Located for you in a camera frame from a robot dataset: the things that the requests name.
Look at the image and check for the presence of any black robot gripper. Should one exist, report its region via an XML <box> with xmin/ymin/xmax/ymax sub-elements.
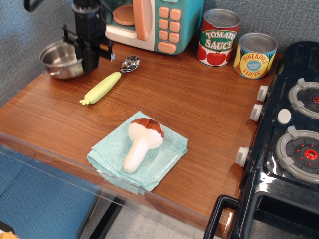
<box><xmin>63</xmin><ymin>3</ymin><xmax>115</xmax><ymax>73</ymax></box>

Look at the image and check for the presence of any stainless steel pot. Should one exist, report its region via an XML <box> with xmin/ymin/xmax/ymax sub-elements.
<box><xmin>39</xmin><ymin>40</ymin><xmax>85</xmax><ymax>80</ymax></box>

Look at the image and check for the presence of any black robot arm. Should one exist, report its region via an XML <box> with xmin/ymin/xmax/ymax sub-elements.
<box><xmin>63</xmin><ymin>0</ymin><xmax>115</xmax><ymax>73</ymax></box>

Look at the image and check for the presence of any toy microwave teal and cream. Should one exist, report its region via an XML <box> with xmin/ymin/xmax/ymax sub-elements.
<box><xmin>105</xmin><ymin>0</ymin><xmax>204</xmax><ymax>55</ymax></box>

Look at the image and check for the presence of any plush mushroom toy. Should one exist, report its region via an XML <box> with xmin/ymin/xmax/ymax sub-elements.
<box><xmin>123</xmin><ymin>118</ymin><xmax>164</xmax><ymax>173</ymax></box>

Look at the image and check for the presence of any light blue folded cloth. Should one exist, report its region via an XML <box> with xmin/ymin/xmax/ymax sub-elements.
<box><xmin>87</xmin><ymin>111</ymin><xmax>188</xmax><ymax>195</ymax></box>

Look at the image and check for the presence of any tomato sauce can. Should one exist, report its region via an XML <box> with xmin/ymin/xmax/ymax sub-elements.
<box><xmin>197</xmin><ymin>8</ymin><xmax>241</xmax><ymax>67</ymax></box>

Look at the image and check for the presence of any pineapple slices can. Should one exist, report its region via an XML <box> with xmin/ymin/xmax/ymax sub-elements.
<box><xmin>233</xmin><ymin>32</ymin><xmax>278</xmax><ymax>79</ymax></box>

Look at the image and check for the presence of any orange plush toy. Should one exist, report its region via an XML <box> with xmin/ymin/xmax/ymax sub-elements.
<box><xmin>0</xmin><ymin>231</ymin><xmax>19</xmax><ymax>239</ymax></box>

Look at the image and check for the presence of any black toy stove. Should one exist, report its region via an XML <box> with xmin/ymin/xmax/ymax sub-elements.
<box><xmin>204</xmin><ymin>41</ymin><xmax>319</xmax><ymax>239</ymax></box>

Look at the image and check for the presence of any spoon with green handle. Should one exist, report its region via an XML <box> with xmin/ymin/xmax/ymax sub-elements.
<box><xmin>79</xmin><ymin>55</ymin><xmax>140</xmax><ymax>105</ymax></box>

